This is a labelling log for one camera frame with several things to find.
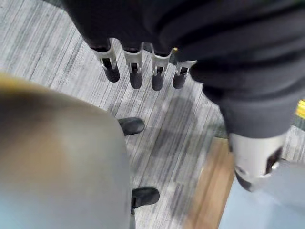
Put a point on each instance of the light wooden board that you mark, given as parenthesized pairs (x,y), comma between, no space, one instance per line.
(212,186)

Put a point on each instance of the yellow shelf frame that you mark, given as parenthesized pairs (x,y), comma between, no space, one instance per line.
(301,107)

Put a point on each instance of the blue-grey plastic box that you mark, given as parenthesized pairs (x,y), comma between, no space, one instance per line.
(269,205)

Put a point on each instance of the dark robot foot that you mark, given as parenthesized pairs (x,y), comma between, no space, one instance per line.
(145,195)
(132,126)

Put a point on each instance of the silver robot leg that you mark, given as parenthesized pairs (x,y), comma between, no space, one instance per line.
(59,155)

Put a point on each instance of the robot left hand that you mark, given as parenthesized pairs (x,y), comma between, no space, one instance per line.
(214,35)

